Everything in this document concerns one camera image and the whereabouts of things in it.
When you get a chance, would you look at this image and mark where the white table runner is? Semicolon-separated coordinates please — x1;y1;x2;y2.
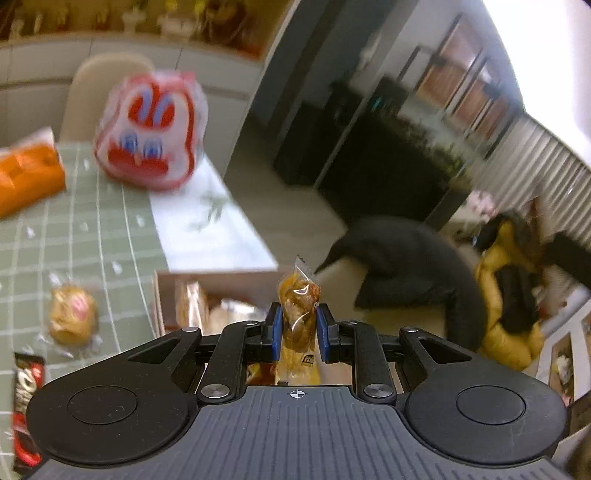
148;152;280;274

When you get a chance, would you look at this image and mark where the black jacket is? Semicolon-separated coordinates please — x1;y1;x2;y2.
316;215;490;355

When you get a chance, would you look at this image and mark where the green checked tablecloth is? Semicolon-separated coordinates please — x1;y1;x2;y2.
0;141;169;480

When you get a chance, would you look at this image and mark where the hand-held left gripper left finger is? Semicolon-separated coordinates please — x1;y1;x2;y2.
127;302;284;403

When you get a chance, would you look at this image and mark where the round bun packet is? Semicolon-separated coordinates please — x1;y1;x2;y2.
39;274;103;358

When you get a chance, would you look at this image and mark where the black and red snack packet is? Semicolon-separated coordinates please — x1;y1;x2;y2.
10;352;48;476

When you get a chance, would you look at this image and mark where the yellow jacket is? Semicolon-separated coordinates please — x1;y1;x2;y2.
473;213;548;372

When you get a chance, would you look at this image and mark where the shelf with figurines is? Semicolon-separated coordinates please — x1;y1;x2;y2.
0;0;296;60

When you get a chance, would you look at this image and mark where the orange snack packet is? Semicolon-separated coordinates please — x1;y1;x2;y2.
0;127;68;220

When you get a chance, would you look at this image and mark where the beige chair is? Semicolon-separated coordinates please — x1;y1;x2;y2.
59;52;155;144

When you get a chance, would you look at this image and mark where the red and white snack bag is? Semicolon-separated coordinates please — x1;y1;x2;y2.
92;69;209;192

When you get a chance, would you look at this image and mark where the dark cabinet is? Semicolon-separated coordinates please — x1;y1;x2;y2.
273;76;474;232

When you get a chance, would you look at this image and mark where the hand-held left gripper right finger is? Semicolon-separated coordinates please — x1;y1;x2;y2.
315;304;468;403

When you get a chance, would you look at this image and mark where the crinkled clear snack packet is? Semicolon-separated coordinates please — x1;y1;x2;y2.
208;298;271;334

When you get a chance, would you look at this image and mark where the yellow-brown clear snack packet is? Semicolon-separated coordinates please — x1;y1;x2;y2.
275;254;324;385

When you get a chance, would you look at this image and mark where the pink cardboard box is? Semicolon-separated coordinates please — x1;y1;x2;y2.
152;268;280;386

